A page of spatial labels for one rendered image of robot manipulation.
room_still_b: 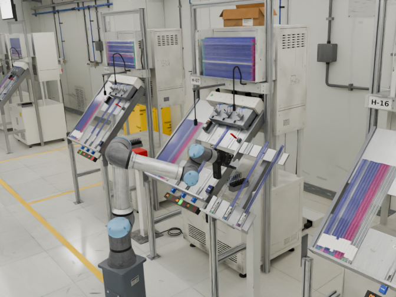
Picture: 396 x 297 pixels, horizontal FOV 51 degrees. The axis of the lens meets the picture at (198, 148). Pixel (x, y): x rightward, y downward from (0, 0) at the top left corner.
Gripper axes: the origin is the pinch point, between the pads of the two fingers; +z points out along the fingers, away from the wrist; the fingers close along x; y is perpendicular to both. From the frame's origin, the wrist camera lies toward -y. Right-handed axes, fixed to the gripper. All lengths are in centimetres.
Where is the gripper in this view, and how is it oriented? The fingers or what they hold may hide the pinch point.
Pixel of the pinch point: (236, 168)
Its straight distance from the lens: 240.6
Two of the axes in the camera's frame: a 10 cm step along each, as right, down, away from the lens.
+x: -6.2, -2.0, 7.6
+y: 3.3, -9.4, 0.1
